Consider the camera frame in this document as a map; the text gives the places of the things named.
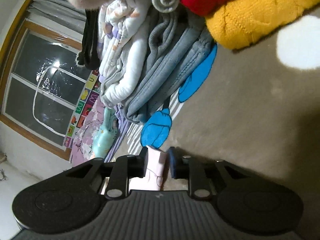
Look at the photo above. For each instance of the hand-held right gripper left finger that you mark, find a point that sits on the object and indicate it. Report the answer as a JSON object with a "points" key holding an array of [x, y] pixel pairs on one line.
{"points": [[144, 163]]}

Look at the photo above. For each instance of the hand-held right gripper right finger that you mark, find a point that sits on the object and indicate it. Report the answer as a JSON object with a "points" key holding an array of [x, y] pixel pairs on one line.
{"points": [[172, 163]]}

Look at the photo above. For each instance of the pink printed garment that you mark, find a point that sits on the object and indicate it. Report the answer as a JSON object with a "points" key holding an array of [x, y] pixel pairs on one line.
{"points": [[156, 170]]}

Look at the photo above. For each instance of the lavender folded garment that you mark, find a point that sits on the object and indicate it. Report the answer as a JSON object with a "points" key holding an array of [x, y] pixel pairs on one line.
{"points": [[120, 132]]}

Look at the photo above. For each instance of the teal folded garment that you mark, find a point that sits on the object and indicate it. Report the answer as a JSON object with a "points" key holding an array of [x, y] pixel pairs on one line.
{"points": [[103, 140]]}

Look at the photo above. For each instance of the purple floral quilt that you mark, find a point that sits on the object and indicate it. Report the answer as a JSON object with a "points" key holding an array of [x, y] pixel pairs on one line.
{"points": [[83, 140]]}

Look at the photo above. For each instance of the colourful alphabet headboard panel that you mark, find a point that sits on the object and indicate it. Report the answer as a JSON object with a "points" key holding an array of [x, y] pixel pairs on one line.
{"points": [[82, 105]]}

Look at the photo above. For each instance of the cartoon mouse printed blanket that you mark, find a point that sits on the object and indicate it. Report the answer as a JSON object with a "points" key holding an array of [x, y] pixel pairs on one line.
{"points": [[237, 105]]}

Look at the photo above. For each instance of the grey folded fleece garment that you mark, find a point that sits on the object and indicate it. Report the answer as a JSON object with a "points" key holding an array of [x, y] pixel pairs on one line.
{"points": [[175, 75]]}

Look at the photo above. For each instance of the white quilted printed garment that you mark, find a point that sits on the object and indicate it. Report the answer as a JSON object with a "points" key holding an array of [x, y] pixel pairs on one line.
{"points": [[125, 62]]}

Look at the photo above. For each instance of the grey ribbed garment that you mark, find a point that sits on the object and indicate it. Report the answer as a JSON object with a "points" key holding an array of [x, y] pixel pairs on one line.
{"points": [[165, 35]]}

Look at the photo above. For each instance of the black garment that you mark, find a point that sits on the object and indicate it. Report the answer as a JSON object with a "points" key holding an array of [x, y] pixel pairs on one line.
{"points": [[88, 42]]}

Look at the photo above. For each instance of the wooden framed window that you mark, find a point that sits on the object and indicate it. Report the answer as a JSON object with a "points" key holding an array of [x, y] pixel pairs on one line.
{"points": [[25, 80]]}

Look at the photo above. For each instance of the yellow knit garment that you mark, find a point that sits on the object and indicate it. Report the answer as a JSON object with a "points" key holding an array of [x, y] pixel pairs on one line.
{"points": [[250, 15]]}

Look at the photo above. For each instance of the grey curtain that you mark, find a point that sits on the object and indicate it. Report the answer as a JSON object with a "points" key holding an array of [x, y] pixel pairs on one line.
{"points": [[55, 5]]}

